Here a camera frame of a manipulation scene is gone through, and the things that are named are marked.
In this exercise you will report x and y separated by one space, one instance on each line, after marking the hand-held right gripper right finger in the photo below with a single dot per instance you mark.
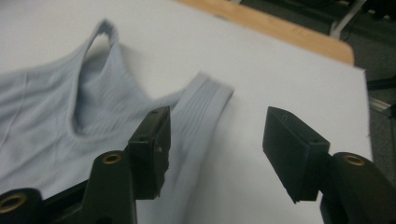
289 152

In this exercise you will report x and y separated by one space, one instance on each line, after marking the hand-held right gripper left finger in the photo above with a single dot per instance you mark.
151 155

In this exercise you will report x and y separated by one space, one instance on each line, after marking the light blue tank top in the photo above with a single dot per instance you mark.
46 109

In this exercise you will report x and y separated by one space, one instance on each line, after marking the white board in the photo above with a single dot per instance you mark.
264 68

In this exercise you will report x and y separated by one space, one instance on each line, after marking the white metal stand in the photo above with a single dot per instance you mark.
345 18

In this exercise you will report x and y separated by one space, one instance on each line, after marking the metal floor rail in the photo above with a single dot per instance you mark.
378 104

